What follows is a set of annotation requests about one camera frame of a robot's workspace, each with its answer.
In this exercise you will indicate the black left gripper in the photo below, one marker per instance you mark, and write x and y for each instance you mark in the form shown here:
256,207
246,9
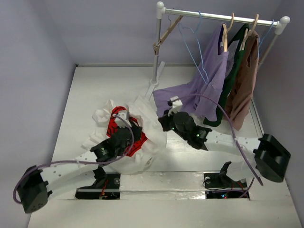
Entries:
136,130

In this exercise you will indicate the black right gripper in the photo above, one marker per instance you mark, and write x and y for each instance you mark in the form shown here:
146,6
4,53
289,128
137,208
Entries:
164,121

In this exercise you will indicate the white t shirt red print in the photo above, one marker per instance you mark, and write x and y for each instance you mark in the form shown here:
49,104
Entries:
153,139

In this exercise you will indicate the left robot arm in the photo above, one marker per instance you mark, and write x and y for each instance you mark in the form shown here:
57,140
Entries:
38,183

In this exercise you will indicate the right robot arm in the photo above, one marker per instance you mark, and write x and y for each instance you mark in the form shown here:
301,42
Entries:
264,156

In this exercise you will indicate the purple t shirt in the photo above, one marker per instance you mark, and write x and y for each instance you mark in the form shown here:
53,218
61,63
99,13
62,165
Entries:
200,95

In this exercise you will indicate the brown t shirt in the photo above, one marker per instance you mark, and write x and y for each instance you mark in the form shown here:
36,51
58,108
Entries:
239,99

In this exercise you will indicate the beige wooden clip hanger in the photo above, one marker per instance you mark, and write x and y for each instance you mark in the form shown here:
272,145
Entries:
161,38

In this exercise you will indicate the wooden hanger with purple shirt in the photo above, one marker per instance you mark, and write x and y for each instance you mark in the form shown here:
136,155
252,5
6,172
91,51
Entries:
225,33

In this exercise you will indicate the dark green t shirt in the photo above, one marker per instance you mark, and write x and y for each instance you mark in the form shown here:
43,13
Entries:
231,76

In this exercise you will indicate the wooden hanger with green shirt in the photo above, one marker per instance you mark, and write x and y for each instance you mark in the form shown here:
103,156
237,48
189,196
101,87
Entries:
248,33

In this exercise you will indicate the white metal clothes rack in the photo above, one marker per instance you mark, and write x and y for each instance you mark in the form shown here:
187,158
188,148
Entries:
278,27

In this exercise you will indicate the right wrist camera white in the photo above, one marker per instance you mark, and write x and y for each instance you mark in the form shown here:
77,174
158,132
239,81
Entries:
175,105

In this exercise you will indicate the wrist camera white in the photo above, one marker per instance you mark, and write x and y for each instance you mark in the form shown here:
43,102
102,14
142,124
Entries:
122,119
175,105

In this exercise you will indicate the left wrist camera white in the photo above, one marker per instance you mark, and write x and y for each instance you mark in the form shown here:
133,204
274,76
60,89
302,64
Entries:
122,119

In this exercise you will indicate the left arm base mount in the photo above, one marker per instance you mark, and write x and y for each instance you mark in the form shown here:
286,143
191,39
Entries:
105,187

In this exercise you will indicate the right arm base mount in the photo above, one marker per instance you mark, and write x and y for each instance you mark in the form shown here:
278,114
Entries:
219,186

